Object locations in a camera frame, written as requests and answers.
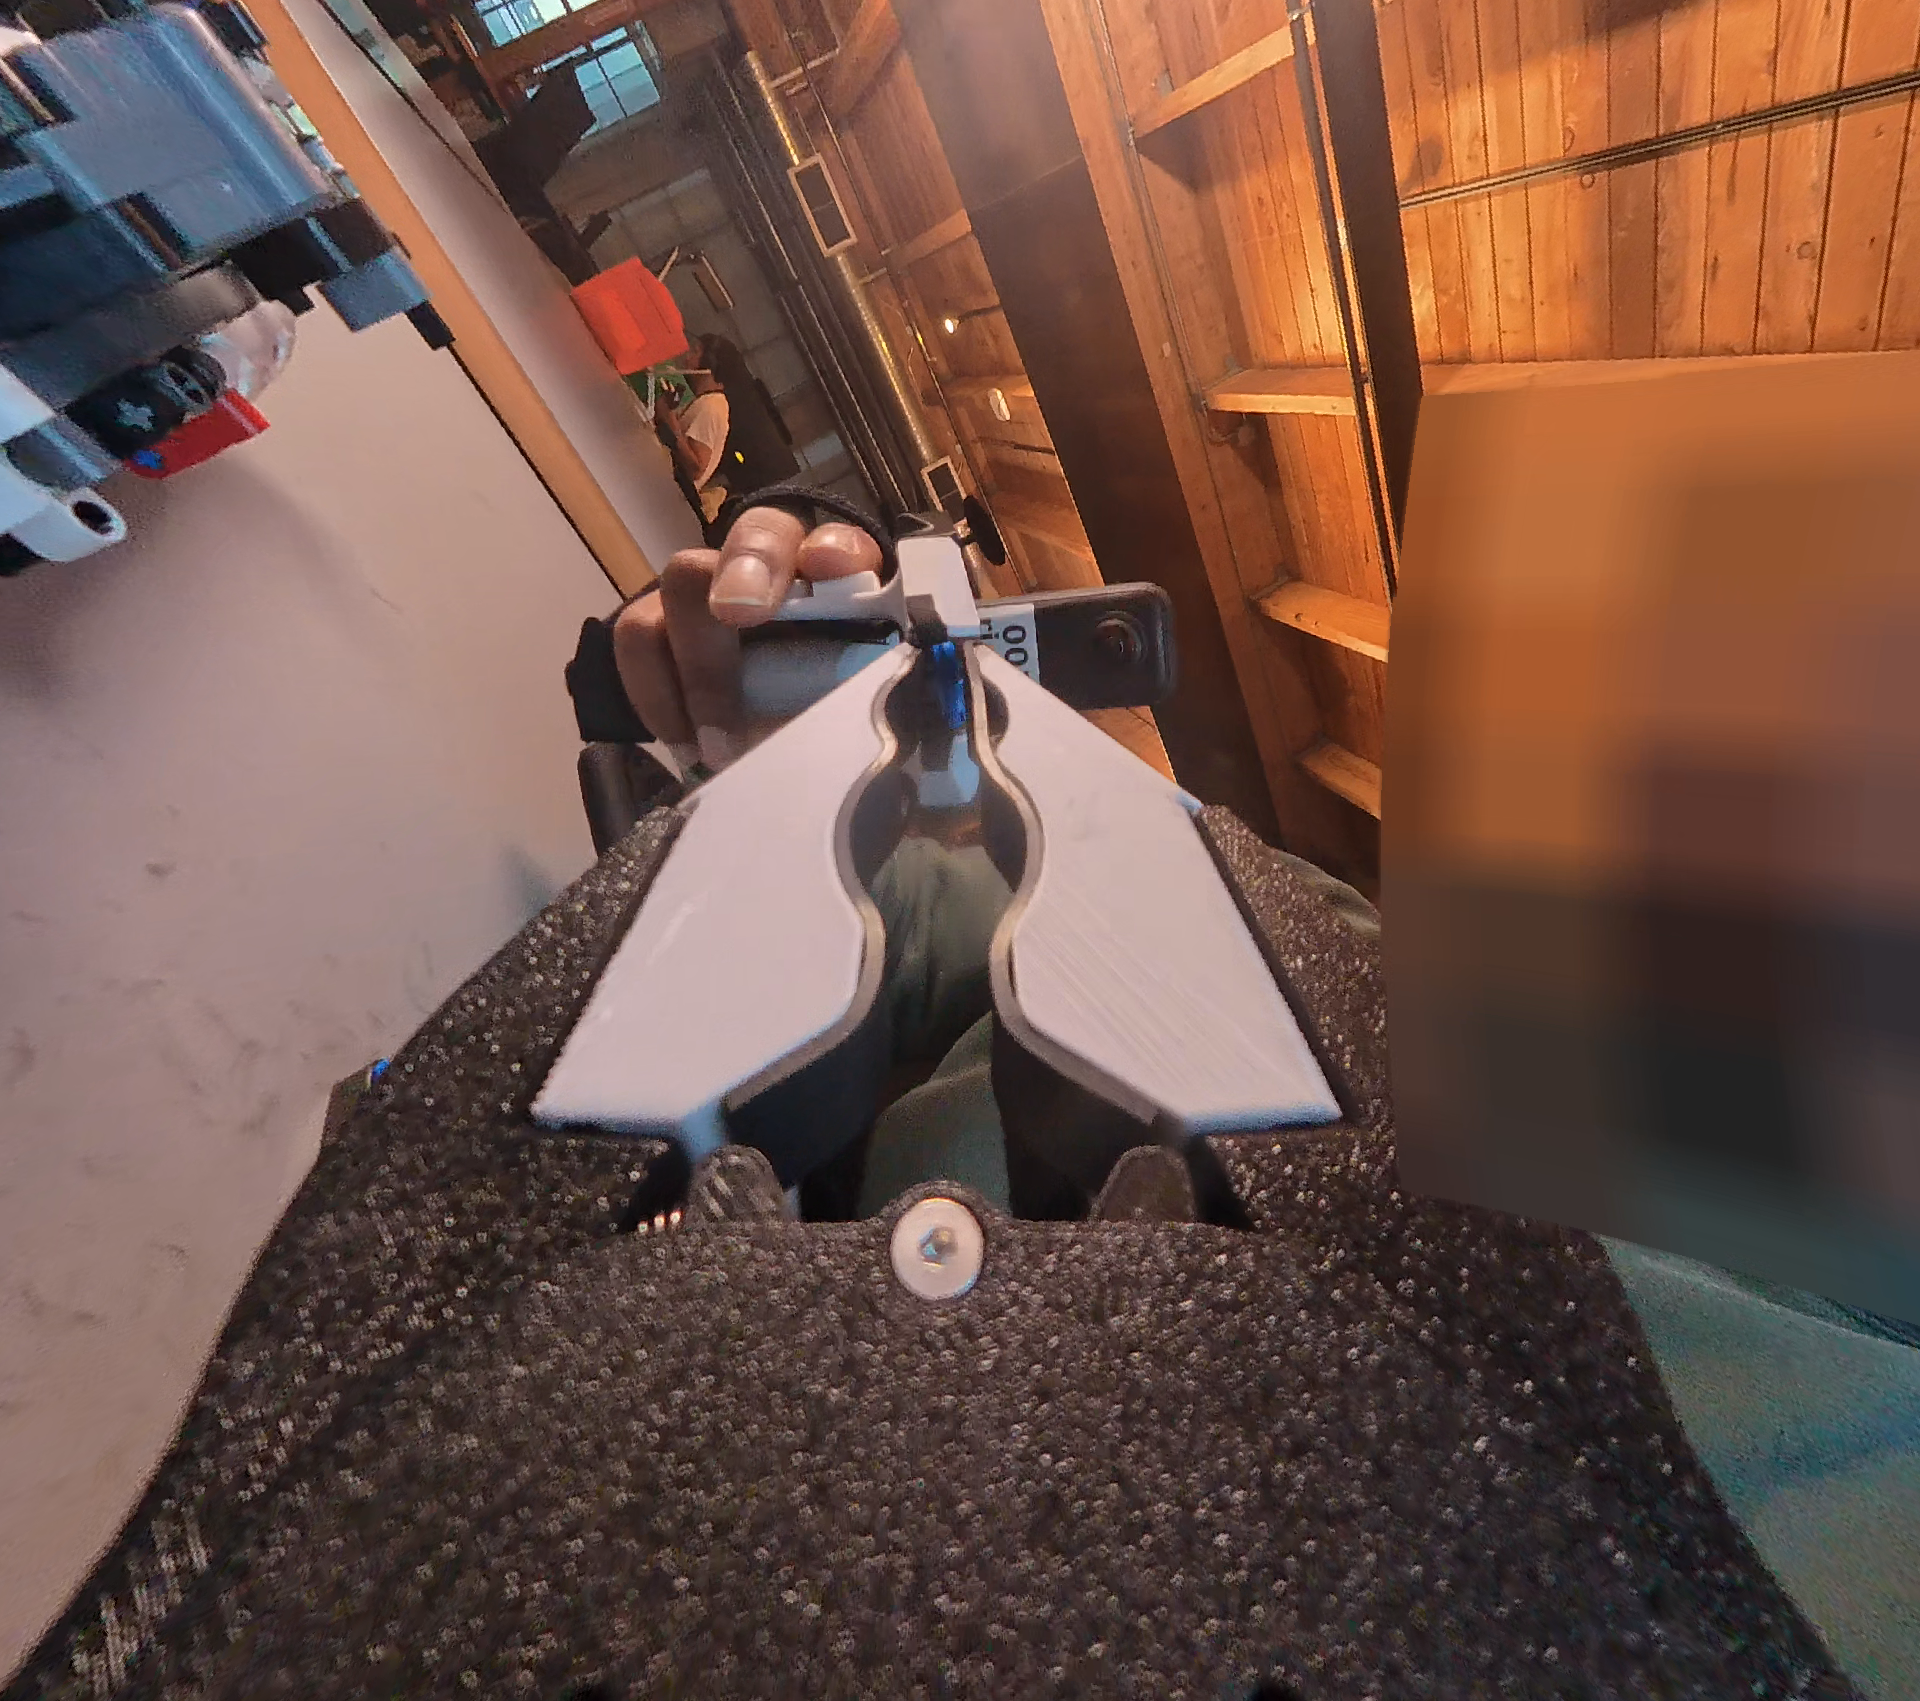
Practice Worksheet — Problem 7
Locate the toy vehicle chassis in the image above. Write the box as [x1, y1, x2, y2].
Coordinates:
[0, 0, 457, 579]

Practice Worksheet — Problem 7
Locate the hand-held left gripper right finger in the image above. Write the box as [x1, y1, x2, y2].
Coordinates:
[969, 647, 1345, 1136]

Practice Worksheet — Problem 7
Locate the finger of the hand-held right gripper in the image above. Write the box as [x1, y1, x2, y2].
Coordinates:
[887, 533, 991, 659]

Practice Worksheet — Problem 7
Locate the orange chair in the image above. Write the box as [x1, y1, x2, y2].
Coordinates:
[570, 257, 701, 383]

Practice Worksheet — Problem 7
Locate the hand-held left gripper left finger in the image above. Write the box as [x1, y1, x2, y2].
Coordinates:
[534, 647, 919, 1136]

